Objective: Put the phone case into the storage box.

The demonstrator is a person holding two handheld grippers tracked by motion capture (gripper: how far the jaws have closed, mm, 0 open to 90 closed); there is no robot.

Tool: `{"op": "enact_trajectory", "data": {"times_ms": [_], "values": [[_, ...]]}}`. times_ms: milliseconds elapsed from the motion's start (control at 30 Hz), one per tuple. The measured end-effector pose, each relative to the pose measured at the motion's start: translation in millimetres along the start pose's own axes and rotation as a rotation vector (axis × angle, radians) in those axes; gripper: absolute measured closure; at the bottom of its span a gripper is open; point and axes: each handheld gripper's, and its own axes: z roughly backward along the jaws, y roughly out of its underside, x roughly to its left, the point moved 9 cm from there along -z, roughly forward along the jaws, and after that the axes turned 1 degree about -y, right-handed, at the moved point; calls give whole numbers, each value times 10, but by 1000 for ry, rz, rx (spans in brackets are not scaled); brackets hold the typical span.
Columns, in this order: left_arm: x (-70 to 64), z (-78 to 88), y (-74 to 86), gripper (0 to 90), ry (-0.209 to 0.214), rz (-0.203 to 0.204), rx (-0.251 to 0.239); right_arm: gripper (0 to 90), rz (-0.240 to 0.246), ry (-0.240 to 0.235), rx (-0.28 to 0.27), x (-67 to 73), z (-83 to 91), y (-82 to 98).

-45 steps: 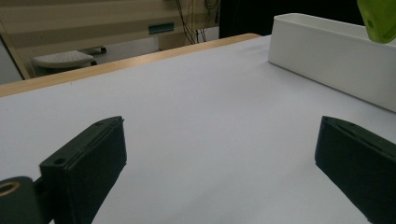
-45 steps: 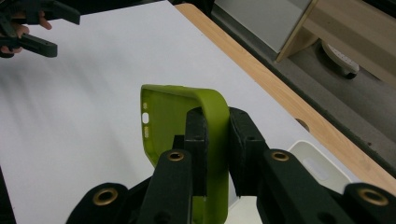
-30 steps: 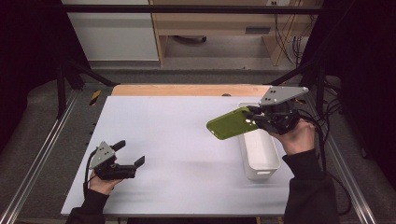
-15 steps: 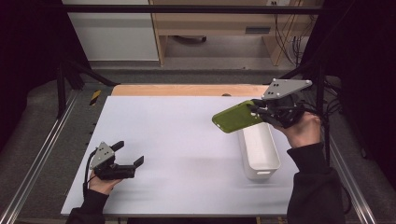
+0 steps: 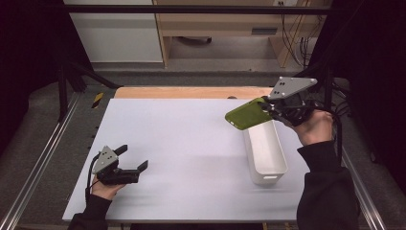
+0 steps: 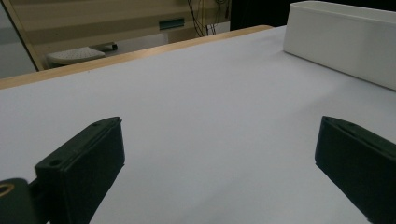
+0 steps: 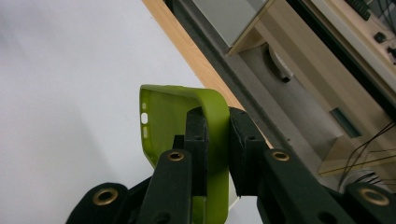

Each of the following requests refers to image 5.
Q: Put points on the white cabinet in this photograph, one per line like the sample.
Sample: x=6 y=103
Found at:
x=121 y=38

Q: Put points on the black curtain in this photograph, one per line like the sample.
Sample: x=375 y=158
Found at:
x=376 y=80
x=28 y=64

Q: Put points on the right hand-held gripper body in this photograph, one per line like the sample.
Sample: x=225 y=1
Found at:
x=292 y=86

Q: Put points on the green phone case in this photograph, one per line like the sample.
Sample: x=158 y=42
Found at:
x=247 y=115

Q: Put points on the black horizontal bar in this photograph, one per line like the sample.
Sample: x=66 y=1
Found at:
x=191 y=9

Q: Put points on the person's right hand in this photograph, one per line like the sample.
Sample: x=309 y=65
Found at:
x=314 y=127

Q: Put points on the white table sheet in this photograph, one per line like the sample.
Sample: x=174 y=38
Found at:
x=175 y=153

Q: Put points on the aluminium rail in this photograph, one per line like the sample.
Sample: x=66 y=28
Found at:
x=367 y=198
x=41 y=159

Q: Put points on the yellow black tape strip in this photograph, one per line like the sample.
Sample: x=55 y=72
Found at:
x=97 y=100

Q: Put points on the white plastic bin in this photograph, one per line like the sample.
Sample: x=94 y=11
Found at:
x=266 y=153

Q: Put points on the wooden desk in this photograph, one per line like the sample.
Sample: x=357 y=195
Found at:
x=217 y=24

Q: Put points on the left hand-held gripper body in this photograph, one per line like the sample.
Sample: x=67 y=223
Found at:
x=107 y=159

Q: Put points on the wooden table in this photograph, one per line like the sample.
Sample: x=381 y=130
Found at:
x=191 y=92

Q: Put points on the person's left hand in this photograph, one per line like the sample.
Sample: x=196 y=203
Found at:
x=105 y=191

